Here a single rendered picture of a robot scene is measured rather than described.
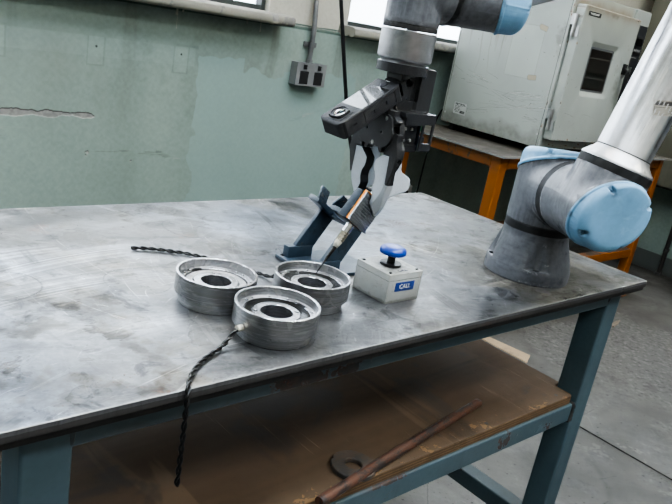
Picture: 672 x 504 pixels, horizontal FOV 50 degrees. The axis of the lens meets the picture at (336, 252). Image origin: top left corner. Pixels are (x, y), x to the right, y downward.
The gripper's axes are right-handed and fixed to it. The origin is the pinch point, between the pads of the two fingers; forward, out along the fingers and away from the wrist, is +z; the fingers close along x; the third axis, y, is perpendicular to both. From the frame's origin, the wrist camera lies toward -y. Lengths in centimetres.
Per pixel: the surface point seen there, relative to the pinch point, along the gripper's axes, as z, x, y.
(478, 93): -4, 137, 184
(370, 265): 8.7, -2.3, 1.2
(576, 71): -20, 97, 192
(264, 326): 10.0, -12.7, -23.8
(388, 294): 11.6, -6.4, 1.8
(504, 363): 38, 5, 53
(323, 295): 9.9, -7.4, -11.2
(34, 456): 18, -16, -50
